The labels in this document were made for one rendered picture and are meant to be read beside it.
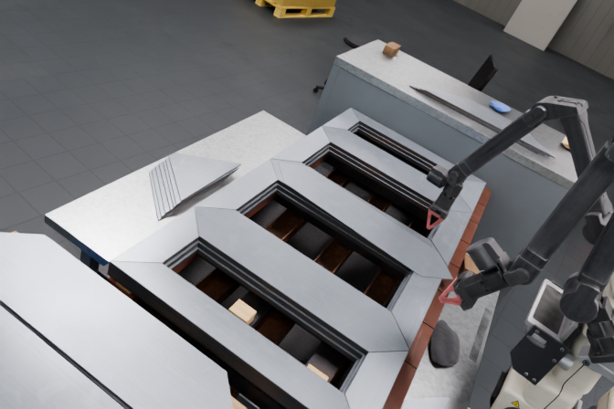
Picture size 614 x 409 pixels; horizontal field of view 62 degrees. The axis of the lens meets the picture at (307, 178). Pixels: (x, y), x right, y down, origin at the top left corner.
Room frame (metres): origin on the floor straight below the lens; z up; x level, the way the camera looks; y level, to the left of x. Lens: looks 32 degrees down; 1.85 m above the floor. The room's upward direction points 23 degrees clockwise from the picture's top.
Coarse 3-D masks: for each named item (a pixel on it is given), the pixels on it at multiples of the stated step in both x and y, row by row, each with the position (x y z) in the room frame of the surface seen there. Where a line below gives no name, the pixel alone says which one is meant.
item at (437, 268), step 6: (438, 252) 1.47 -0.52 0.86; (438, 258) 1.43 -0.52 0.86; (432, 264) 1.39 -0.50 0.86; (438, 264) 1.40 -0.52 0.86; (444, 264) 1.42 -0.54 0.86; (426, 270) 1.34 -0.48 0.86; (432, 270) 1.36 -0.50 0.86; (438, 270) 1.37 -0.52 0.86; (444, 270) 1.38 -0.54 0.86; (420, 276) 1.31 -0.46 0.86; (426, 276) 1.32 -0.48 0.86; (432, 276) 1.33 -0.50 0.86; (438, 276) 1.34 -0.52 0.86
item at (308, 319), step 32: (352, 128) 2.18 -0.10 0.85; (352, 160) 1.90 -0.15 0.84; (416, 160) 2.16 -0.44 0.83; (288, 192) 1.49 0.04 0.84; (416, 192) 1.82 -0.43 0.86; (192, 256) 1.05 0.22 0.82; (224, 256) 1.06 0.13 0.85; (384, 256) 1.37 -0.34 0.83; (128, 288) 0.85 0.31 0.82; (256, 288) 1.01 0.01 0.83; (320, 320) 0.97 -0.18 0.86; (224, 352) 0.77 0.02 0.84; (352, 352) 0.93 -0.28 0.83; (256, 384) 0.74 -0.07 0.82
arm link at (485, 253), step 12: (480, 240) 1.10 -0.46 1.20; (492, 240) 1.07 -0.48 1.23; (468, 252) 1.06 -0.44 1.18; (480, 252) 1.04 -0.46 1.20; (492, 252) 1.04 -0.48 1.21; (504, 252) 1.07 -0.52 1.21; (480, 264) 1.04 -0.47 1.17; (492, 264) 1.03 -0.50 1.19; (504, 264) 1.03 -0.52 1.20; (504, 276) 1.00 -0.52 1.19; (516, 276) 0.99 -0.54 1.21; (528, 276) 0.98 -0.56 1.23
